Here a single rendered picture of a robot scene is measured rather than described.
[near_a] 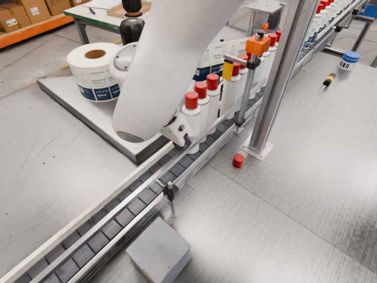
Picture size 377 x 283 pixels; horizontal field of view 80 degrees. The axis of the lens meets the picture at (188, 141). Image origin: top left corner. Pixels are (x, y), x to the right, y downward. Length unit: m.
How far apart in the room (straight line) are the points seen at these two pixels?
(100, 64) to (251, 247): 0.74
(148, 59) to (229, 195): 0.48
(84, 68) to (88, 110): 0.15
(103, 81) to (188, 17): 0.66
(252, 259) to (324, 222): 0.23
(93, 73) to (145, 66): 0.59
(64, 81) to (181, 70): 0.87
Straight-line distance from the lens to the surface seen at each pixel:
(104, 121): 0.85
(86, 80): 0.91
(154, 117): 0.32
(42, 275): 0.53
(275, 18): 1.11
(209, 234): 0.63
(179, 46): 0.30
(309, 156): 0.86
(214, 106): 0.68
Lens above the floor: 1.41
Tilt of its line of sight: 47 degrees down
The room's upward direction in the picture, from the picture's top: straight up
